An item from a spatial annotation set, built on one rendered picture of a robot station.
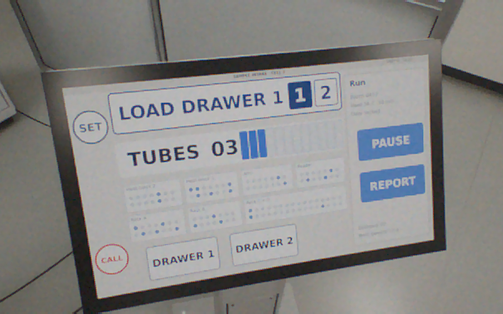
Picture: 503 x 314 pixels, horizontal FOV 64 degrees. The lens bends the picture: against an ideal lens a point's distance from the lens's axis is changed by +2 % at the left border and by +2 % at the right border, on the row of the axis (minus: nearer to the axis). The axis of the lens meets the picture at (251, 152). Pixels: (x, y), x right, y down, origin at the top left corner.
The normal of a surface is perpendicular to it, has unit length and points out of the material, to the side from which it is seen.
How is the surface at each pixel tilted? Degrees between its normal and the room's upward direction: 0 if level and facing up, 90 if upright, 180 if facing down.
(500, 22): 90
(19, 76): 0
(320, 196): 50
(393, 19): 90
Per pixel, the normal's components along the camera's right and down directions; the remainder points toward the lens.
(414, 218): 0.18, 0.14
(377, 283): 0.04, -0.67
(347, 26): -0.53, 0.62
